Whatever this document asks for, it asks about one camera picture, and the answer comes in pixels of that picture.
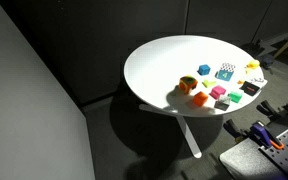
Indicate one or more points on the orange soft number dice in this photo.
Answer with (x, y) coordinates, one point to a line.
(187, 85)

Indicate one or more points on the blue patterned number dice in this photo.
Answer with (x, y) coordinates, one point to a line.
(224, 75)

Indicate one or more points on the small orange cube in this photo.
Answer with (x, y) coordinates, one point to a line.
(200, 99)

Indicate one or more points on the white table leg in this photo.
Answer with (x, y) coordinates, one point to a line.
(187, 133)

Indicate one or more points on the small blue cube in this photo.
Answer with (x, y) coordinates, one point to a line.
(204, 70)

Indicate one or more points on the small lime green cube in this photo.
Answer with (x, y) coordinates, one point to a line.
(208, 83)

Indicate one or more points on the small magenta cube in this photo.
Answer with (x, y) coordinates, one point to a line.
(218, 91)

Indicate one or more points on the small grey cube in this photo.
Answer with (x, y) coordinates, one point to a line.
(222, 103)

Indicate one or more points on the black clamp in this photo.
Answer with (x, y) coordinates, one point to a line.
(267, 108)
(234, 128)

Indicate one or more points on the dark grey mounting plate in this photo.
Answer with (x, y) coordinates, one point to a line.
(247, 161)

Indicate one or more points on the purple clamp with orange tip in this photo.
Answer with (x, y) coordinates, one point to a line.
(264, 133)

